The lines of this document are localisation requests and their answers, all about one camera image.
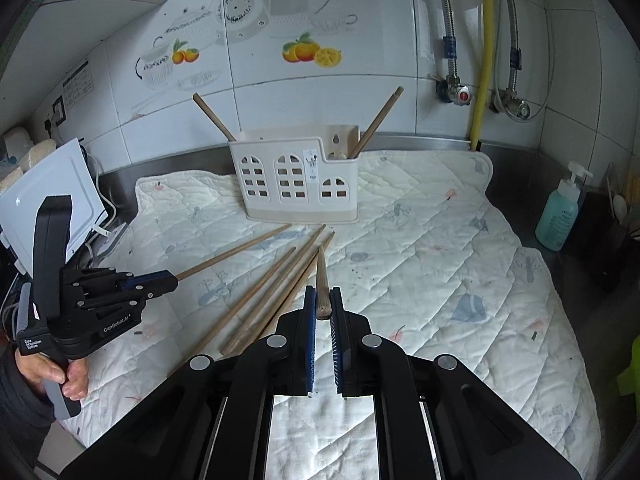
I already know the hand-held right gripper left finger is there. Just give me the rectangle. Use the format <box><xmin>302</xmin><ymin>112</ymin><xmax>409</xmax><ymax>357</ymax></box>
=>
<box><xmin>59</xmin><ymin>286</ymin><xmax>318</xmax><ymax>480</ymax></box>

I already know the wall notice sticker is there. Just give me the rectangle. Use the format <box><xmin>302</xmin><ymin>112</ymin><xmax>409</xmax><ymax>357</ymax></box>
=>
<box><xmin>62</xmin><ymin>61</ymin><xmax>96</xmax><ymax>109</ymax></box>

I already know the person's left forearm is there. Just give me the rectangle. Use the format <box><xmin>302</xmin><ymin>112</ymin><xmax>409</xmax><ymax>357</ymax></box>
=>
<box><xmin>0</xmin><ymin>350</ymin><xmax>57</xmax><ymax>466</ymax></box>

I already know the braided metal hose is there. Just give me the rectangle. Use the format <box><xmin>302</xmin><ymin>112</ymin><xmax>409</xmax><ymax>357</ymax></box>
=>
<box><xmin>500</xmin><ymin>0</ymin><xmax>524</xmax><ymax>96</ymax></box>
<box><xmin>433</xmin><ymin>0</ymin><xmax>461</xmax><ymax>82</ymax></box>

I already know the green plastic container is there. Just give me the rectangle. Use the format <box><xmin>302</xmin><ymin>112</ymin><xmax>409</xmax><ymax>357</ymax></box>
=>
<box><xmin>617</xmin><ymin>335</ymin><xmax>640</xmax><ymax>397</ymax></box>

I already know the teal soap pump bottle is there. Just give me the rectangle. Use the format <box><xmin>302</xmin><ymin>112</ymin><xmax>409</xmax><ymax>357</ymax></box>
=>
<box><xmin>534</xmin><ymin>161</ymin><xmax>595</xmax><ymax>253</ymax></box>

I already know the metal water valve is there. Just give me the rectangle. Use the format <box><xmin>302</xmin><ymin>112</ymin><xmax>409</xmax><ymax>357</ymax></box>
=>
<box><xmin>492</xmin><ymin>88</ymin><xmax>531</xmax><ymax>120</ymax></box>

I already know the yellow gas pipe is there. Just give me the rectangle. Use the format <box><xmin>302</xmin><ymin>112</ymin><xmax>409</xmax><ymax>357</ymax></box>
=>
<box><xmin>468</xmin><ymin>0</ymin><xmax>499</xmax><ymax>152</ymax></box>

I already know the cream plastic chopstick holder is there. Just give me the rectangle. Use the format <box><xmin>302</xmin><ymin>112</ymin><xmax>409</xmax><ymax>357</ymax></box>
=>
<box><xmin>229</xmin><ymin>122</ymin><xmax>361</xmax><ymax>225</ymax></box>

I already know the white countertop appliance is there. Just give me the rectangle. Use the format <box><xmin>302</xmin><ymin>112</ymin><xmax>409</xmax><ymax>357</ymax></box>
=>
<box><xmin>0</xmin><ymin>138</ymin><xmax>109</xmax><ymax>274</ymax></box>

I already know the brown wooden chopstick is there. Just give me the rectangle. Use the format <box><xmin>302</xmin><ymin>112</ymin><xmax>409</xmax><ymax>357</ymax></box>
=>
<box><xmin>315</xmin><ymin>245</ymin><xmax>335</xmax><ymax>322</ymax></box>
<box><xmin>232</xmin><ymin>231</ymin><xmax>336</xmax><ymax>356</ymax></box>
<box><xmin>167</xmin><ymin>246</ymin><xmax>297</xmax><ymax>378</ymax></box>
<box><xmin>192</xmin><ymin>92</ymin><xmax>238</xmax><ymax>143</ymax></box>
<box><xmin>348</xmin><ymin>86</ymin><xmax>405</xmax><ymax>159</ymax></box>
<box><xmin>175</xmin><ymin>223</ymin><xmax>293</xmax><ymax>282</ymax></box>
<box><xmin>220</xmin><ymin>223</ymin><xmax>327</xmax><ymax>356</ymax></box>

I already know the dark utensil container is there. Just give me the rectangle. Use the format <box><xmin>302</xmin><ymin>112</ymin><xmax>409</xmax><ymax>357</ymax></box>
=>
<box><xmin>604</xmin><ymin>162</ymin><xmax>640</xmax><ymax>291</ymax></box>

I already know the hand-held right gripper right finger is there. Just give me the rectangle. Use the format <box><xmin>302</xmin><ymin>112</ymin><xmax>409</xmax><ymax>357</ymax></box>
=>
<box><xmin>330</xmin><ymin>286</ymin><xmax>582</xmax><ymax>480</ymax></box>

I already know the person's left hand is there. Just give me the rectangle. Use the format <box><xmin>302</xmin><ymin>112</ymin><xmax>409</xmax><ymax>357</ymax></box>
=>
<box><xmin>15</xmin><ymin>347</ymin><xmax>91</xmax><ymax>403</ymax></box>

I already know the cream sponge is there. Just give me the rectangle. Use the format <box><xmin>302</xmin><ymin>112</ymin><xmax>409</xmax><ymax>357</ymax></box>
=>
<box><xmin>0</xmin><ymin>127</ymin><xmax>59</xmax><ymax>194</ymax></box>

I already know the quilted printed mat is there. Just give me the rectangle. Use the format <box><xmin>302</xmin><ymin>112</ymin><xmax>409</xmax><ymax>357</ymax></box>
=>
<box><xmin>60</xmin><ymin>150</ymin><xmax>601</xmax><ymax>480</ymax></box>

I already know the metal valve with red knob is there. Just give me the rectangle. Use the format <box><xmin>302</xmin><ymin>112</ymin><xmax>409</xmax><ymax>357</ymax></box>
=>
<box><xmin>434</xmin><ymin>75</ymin><xmax>474</xmax><ymax>107</ymax></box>

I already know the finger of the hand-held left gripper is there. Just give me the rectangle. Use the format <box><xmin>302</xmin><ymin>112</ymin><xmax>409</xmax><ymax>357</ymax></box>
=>
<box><xmin>115</xmin><ymin>269</ymin><xmax>180</xmax><ymax>294</ymax></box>
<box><xmin>119</xmin><ymin>289</ymin><xmax>157</xmax><ymax>312</ymax></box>

